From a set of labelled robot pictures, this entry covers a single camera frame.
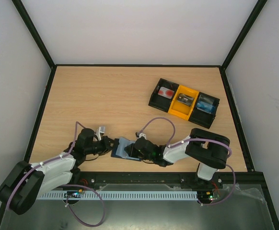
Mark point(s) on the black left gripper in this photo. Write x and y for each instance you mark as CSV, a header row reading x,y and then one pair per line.
x,y
107,146

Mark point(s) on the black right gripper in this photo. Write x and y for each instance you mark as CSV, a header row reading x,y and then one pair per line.
x,y
132,150

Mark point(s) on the blue leather card holder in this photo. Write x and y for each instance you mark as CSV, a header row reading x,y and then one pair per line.
x,y
119,149

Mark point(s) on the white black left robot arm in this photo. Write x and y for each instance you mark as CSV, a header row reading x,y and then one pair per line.
x,y
28,181

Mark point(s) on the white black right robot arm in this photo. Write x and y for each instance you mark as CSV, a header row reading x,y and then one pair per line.
x,y
210,149

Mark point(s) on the black left card bin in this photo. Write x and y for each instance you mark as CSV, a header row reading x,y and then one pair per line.
x,y
160,102

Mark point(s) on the black card bin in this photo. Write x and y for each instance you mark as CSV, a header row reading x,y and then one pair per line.
x,y
201,118
160,102

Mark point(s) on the yellow middle card bin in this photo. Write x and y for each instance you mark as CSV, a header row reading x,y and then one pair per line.
x,y
179,109

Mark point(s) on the red white cards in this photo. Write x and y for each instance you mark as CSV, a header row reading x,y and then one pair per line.
x,y
165,92

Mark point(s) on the black right card bin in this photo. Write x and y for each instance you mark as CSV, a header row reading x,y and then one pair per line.
x,y
201,118

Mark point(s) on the black cards stack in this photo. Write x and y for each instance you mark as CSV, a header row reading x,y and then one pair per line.
x,y
185,99

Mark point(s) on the blue cards stack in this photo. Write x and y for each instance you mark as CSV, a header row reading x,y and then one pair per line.
x,y
205,107

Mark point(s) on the metal sheet front panel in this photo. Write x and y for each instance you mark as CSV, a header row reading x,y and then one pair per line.
x,y
245,209

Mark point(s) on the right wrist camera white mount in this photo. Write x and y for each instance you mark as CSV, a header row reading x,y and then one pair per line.
x,y
140,135

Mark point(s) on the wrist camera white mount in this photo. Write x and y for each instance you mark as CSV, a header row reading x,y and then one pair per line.
x,y
140,135
100,132

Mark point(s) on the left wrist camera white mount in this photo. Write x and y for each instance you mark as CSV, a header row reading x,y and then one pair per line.
x,y
100,132

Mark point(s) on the light blue slotted cable duct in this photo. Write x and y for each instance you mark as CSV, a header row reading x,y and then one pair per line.
x,y
122,195

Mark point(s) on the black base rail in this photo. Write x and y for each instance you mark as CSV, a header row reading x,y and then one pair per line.
x,y
184,180

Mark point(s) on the black cage frame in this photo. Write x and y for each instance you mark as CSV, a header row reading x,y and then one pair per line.
x,y
222,68

